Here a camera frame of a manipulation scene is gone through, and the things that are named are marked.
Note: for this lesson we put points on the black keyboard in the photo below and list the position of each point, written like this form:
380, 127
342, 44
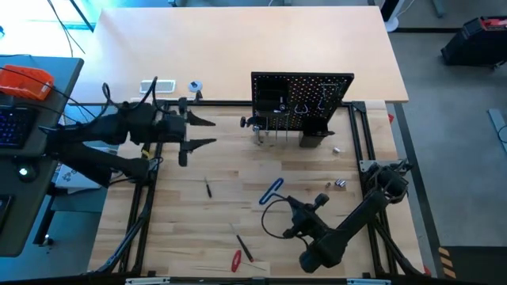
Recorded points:
14, 126

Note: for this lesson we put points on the black mouse with light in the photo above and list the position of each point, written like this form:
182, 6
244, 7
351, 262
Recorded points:
25, 172

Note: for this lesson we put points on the black perforated pegboard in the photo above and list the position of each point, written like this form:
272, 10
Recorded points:
309, 85

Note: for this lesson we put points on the silver loop peg hook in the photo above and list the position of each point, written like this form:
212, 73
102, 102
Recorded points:
302, 113

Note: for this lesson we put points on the red frame clamp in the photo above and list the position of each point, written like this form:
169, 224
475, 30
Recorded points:
391, 118
427, 271

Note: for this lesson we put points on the orange plastic case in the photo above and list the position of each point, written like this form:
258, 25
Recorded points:
24, 83

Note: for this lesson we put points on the small black pegboard bin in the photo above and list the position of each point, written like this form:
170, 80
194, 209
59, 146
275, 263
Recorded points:
269, 93

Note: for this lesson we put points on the red item on case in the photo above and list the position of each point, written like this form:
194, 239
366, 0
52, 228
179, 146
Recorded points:
493, 23

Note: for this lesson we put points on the black aluminium table frame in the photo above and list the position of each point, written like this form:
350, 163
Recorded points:
222, 103

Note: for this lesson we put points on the small blue white roll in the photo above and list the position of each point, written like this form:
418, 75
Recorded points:
195, 86

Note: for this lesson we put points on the grey side desk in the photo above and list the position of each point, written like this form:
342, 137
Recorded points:
67, 79

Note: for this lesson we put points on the white rectangular tray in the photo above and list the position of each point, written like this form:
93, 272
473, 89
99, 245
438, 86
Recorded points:
162, 86

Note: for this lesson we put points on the yellow black hazard tape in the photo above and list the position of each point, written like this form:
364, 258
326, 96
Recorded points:
444, 261

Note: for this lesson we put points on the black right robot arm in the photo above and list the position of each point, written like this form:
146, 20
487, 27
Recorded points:
356, 221

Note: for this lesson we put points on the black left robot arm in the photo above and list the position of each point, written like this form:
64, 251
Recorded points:
119, 122

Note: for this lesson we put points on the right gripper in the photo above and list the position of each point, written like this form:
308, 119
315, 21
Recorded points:
307, 223

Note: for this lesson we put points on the black equipment case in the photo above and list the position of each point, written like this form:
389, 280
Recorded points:
471, 47

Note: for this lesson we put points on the red capped screwdriver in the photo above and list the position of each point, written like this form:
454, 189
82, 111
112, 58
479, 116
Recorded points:
246, 250

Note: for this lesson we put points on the silver metal base bracket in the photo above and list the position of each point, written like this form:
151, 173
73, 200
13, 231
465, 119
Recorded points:
365, 165

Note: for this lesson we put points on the beige desk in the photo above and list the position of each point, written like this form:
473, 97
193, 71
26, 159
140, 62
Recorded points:
237, 39

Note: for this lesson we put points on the double prong peg hook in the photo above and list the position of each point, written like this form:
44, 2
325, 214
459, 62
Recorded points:
277, 128
267, 132

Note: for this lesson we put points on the white controller box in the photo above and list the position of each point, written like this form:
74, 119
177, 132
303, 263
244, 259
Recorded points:
73, 180

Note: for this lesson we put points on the small black screwdriver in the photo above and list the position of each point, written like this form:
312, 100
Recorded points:
208, 190

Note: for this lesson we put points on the white floor stand base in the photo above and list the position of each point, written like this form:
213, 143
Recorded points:
394, 23

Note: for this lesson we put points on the silver bar bracket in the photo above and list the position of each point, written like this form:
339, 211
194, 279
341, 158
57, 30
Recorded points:
148, 281
368, 282

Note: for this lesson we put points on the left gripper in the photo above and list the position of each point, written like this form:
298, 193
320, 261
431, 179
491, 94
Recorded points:
172, 128

